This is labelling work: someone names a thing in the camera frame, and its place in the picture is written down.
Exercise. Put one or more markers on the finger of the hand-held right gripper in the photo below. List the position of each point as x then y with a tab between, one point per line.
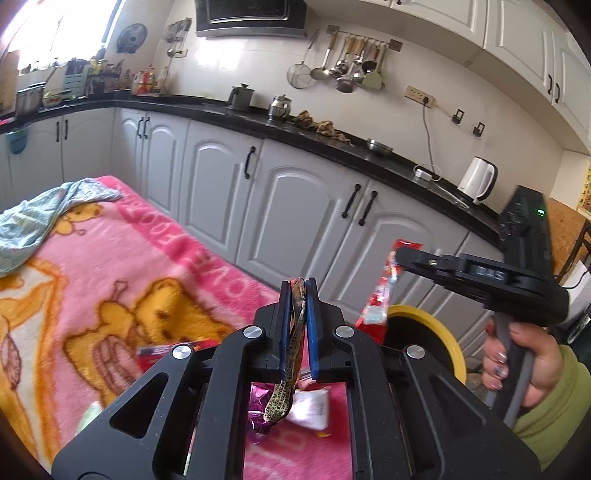
429	263

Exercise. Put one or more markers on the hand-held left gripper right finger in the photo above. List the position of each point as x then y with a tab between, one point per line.
314	327

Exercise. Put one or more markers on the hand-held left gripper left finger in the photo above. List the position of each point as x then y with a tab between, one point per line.
286	327

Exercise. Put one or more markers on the yellow and black wrapper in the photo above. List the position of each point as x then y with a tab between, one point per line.
298	332

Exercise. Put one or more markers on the red snack wrapper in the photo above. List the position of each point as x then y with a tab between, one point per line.
383	295

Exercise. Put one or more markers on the yellow-rimmed trash bin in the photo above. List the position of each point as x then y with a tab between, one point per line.
443	332

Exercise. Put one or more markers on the person's right forearm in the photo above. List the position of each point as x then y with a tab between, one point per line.
563	415

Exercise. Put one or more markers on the person's right hand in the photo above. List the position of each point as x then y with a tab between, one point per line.
540	364

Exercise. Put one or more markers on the white box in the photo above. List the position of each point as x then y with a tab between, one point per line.
581	295

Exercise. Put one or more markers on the black metal stand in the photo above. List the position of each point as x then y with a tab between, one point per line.
577	249

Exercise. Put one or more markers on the chipboard panel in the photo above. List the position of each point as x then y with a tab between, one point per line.
565	235

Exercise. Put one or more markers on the white packet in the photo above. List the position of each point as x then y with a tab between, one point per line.
309	408

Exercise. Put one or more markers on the pink foil wrapper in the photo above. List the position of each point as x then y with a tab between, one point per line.
261	406

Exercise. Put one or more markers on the white power adapter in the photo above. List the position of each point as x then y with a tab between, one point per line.
422	174

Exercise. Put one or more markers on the white electric kettle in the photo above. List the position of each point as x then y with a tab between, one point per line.
475	180

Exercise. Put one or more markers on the white lower cabinets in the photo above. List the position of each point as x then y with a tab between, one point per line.
286	203

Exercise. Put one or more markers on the white cabinets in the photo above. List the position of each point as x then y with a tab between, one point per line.
521	46
286	203

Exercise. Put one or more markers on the steel bowl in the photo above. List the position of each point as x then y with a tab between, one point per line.
379	146

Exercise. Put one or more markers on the red and dark wrapper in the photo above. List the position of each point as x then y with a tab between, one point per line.
157	353

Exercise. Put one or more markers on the black kitchen countertop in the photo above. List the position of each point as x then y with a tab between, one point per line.
323	138

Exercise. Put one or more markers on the pile of dried roots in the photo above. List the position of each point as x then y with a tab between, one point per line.
323	127

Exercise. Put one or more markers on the pink printed blanket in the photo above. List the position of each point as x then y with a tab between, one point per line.
92	286

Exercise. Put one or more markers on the row of hanging kitchen utensils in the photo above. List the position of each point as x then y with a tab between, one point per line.
355	64

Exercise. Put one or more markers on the pale green bottle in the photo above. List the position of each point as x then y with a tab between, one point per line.
92	415

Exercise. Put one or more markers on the steel lidded jar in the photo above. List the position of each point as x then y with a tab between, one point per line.
280	109

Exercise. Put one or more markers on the dark metal kettle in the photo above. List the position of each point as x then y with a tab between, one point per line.
241	98

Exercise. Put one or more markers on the white upper cabinets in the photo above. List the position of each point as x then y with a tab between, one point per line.
521	46

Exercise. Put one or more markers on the light blue garment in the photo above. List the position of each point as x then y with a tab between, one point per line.
41	217

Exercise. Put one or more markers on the group of condiment bottles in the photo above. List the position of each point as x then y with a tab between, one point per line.
147	83

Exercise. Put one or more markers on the black range hood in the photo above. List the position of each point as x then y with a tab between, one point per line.
251	18

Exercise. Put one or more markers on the small hanging utensil rack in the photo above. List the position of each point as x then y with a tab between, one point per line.
178	32

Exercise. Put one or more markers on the teal dish rack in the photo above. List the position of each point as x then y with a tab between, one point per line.
76	81

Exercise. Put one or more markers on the blue hanging holder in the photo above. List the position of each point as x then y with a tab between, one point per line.
18	141

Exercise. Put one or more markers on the steel cooking pot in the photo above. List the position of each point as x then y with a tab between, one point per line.
30	100

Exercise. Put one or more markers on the bright window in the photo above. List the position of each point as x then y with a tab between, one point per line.
64	27

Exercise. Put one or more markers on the yellow wall poster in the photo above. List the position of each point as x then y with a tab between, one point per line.
585	189

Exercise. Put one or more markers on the black wall hook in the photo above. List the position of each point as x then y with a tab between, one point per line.
479	129
458	117

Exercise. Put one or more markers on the beige wall power strip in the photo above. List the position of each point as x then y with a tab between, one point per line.
420	96

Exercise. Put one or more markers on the round wall fan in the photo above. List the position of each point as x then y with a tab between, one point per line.
131	37

